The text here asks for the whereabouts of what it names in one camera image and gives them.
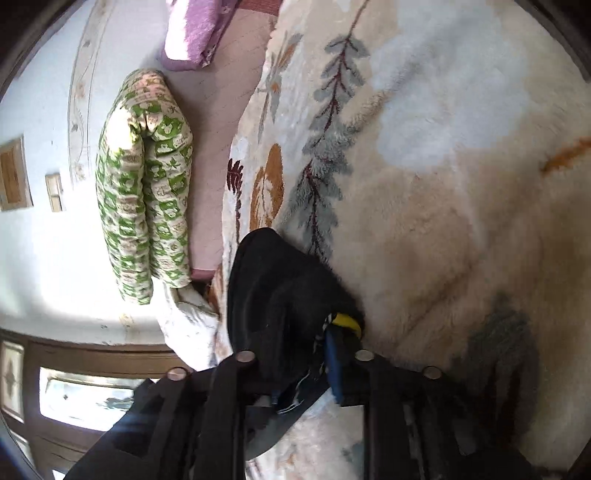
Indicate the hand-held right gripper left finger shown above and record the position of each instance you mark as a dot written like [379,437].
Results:
[226,387]

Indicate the white leaf print pillow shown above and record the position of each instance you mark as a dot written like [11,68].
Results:
[189,323]

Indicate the wooden framed patterned glass window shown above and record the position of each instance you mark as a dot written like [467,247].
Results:
[78,397]

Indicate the pink bed sheet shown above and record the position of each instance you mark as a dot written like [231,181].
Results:
[217,138]

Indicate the leaf print fleece blanket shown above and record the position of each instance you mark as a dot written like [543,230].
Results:
[438,184]

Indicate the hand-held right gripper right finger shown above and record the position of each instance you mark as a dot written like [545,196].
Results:
[339,369]

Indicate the small beige wall switch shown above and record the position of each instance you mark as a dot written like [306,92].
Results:
[55,191]

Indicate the green checked folded quilt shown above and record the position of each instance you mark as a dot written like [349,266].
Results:
[134,184]

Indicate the large beige wall plate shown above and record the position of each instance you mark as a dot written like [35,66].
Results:
[13,173]

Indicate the purple pillow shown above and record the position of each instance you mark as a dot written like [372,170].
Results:
[194,32]

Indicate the black pants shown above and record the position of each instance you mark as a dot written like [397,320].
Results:
[277,295]

